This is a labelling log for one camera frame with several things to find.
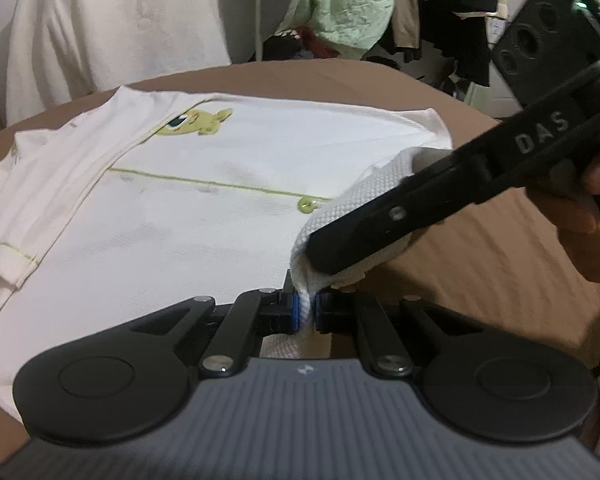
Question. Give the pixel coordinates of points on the light green quilted blanket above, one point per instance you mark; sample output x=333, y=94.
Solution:
x=351, y=27

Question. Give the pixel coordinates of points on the dark clothes pile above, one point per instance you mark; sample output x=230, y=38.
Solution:
x=458, y=29

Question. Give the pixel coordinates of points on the person's right hand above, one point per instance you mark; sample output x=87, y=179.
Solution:
x=576, y=221

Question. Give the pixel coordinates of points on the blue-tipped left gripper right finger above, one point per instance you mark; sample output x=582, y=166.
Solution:
x=335, y=311

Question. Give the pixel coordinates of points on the white baby garment green trim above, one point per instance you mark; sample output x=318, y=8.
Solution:
x=156, y=197

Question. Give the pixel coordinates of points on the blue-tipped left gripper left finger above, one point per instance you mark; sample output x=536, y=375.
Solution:
x=279, y=311

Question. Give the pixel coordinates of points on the white hanging curtain cloth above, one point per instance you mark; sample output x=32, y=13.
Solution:
x=55, y=51

